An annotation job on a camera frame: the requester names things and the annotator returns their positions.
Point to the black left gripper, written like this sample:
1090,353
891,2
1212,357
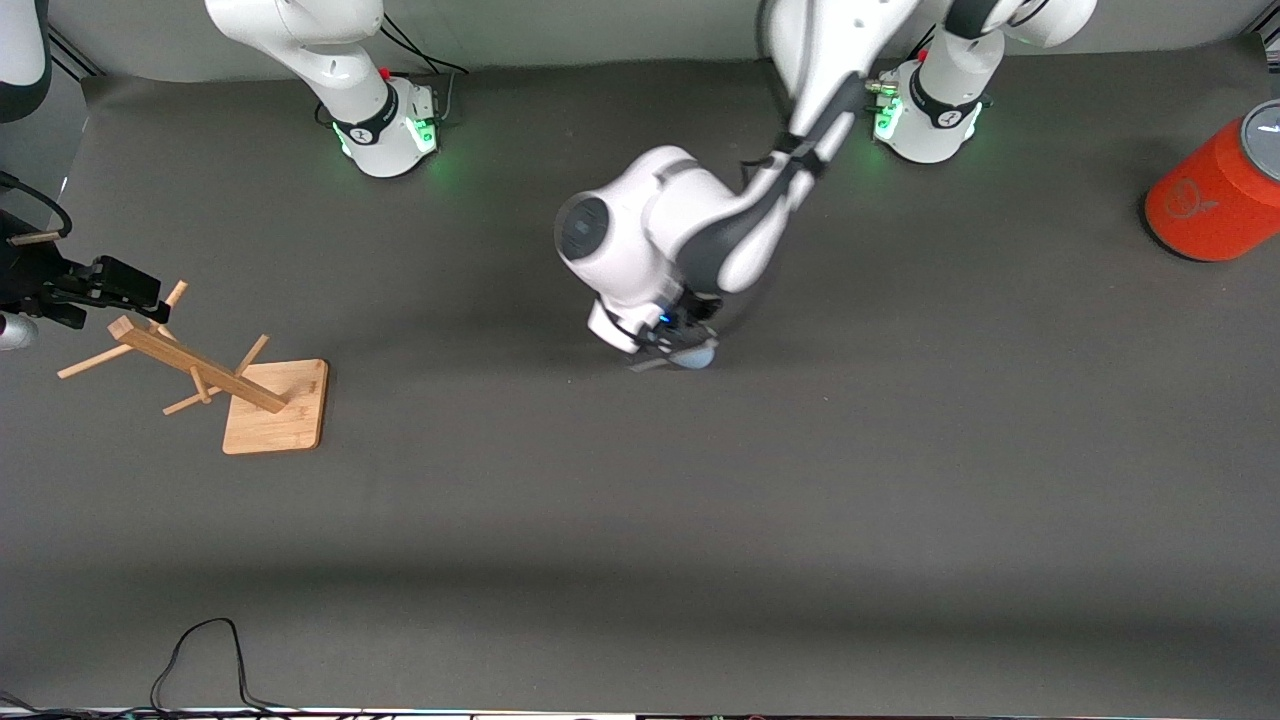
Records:
702,307

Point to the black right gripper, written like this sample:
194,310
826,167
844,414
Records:
30,274

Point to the light blue cup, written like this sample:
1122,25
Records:
698,356

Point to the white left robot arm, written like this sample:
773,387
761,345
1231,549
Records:
690,220

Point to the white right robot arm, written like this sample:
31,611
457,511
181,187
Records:
340,60

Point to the wooden cup rack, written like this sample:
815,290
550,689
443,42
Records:
275,410

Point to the dark grey table cloth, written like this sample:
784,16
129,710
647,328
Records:
700,500

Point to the orange can with grey lid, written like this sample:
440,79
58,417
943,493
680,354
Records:
1215,195

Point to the aluminium frame rail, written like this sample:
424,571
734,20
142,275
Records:
72,52

